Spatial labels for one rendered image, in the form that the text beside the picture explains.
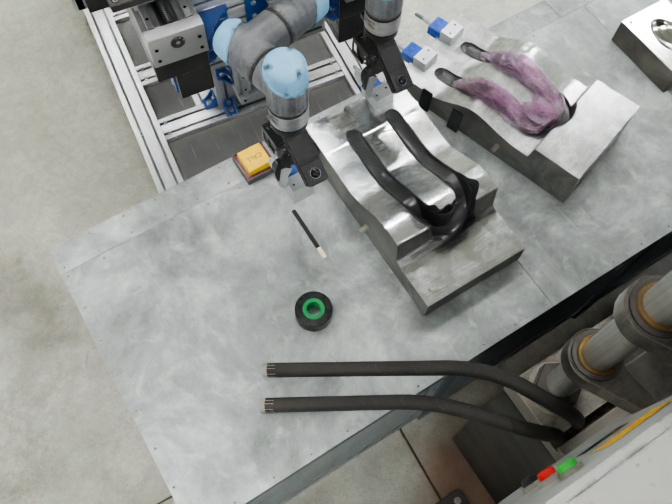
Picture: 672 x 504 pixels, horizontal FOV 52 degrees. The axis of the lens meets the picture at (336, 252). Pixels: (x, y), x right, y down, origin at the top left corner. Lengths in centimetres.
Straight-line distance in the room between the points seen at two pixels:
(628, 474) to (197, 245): 106
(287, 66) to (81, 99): 181
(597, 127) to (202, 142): 131
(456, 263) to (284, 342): 40
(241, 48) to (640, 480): 88
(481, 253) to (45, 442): 150
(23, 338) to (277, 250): 119
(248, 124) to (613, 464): 189
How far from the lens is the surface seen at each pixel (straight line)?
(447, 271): 149
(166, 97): 256
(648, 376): 134
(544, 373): 150
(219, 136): 244
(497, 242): 155
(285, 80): 117
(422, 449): 226
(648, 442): 84
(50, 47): 311
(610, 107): 175
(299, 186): 145
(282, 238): 157
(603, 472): 81
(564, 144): 165
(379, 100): 162
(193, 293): 154
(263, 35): 126
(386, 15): 143
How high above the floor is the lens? 222
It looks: 66 degrees down
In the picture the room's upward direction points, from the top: 3 degrees clockwise
